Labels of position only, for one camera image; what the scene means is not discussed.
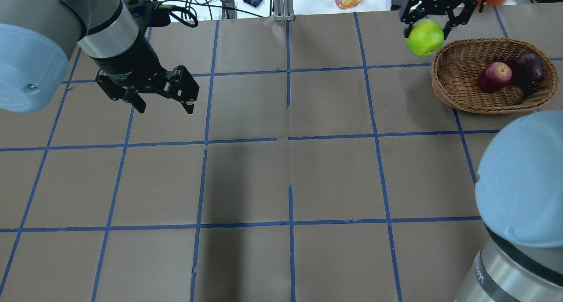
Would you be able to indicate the woven wicker basket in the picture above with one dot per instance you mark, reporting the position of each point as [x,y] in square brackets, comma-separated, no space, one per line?
[457,65]

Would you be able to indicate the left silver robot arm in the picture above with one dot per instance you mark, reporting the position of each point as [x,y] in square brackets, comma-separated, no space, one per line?
[38,38]

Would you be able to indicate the red yellow apple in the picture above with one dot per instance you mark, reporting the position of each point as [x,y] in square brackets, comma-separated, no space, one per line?
[494,77]

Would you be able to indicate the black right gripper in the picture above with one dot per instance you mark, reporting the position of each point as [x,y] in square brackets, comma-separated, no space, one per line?
[440,2]

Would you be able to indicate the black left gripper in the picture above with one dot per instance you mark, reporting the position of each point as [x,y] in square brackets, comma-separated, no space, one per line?
[128,59]

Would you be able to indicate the dark red apple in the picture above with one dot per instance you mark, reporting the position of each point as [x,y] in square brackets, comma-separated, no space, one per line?
[527,69]

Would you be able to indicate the green apple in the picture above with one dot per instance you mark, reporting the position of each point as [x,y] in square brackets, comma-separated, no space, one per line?
[426,37]

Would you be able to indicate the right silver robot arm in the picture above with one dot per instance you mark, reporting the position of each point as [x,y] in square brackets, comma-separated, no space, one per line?
[519,179]

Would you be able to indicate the aluminium frame post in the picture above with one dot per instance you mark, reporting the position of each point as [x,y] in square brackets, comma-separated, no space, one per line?
[283,10]

